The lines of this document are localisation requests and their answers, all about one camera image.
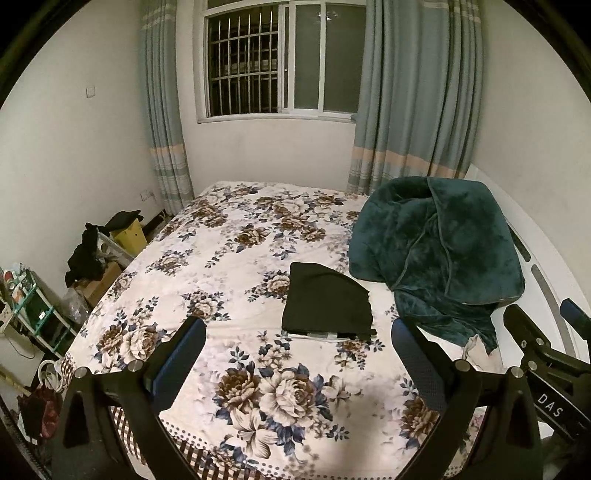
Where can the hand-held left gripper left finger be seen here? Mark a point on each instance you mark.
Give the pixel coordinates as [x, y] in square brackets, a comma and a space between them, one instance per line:
[184, 360]

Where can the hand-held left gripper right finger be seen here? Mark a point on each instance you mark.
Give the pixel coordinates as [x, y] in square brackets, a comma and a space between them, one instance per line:
[415, 364]

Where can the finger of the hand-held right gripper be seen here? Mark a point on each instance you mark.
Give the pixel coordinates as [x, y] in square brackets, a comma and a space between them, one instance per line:
[521, 325]
[575, 313]

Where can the black garment with striped trim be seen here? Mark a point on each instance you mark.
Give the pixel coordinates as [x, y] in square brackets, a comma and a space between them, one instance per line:
[323, 300]

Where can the heap of black clothes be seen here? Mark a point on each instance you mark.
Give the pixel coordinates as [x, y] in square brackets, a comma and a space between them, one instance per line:
[85, 258]

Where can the pale cloth under blanket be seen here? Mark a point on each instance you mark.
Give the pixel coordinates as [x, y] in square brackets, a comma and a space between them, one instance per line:
[475, 348]

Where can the white headboard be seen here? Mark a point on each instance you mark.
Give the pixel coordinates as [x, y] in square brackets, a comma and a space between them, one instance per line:
[538, 258]

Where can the floral bed sheet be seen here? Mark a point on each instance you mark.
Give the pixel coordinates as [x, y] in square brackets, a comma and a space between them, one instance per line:
[221, 258]

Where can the cardboard box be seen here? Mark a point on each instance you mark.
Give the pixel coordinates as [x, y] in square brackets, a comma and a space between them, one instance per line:
[101, 282]

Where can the clear plastic bag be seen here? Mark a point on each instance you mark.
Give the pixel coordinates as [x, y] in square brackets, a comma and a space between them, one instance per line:
[74, 305]

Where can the clear plastic storage box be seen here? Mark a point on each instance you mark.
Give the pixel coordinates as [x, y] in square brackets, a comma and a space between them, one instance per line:
[115, 251]

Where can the yellow bin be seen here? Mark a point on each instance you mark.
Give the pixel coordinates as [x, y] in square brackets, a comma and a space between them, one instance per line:
[131, 239]

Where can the dark green plush blanket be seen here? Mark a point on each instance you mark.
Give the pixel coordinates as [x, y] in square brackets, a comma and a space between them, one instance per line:
[415, 230]

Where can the dark red bag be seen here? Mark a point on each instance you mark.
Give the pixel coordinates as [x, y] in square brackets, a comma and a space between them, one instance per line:
[46, 410]

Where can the green shelf rack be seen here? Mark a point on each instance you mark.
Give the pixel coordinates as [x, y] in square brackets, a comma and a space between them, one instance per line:
[41, 314]

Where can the black cloth on bin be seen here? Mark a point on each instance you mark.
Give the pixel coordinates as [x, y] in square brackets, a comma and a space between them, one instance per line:
[122, 219]

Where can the blue-grey striped curtain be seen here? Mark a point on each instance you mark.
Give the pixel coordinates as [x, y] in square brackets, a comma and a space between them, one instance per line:
[415, 92]
[161, 115]

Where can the barred window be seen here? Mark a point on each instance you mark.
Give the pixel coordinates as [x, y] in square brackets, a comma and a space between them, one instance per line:
[249, 69]

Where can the white wall outlet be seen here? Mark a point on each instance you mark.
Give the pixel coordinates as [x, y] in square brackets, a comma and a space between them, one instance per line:
[147, 195]

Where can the white wall switch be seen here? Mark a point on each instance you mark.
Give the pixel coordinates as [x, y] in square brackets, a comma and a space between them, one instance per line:
[91, 92]

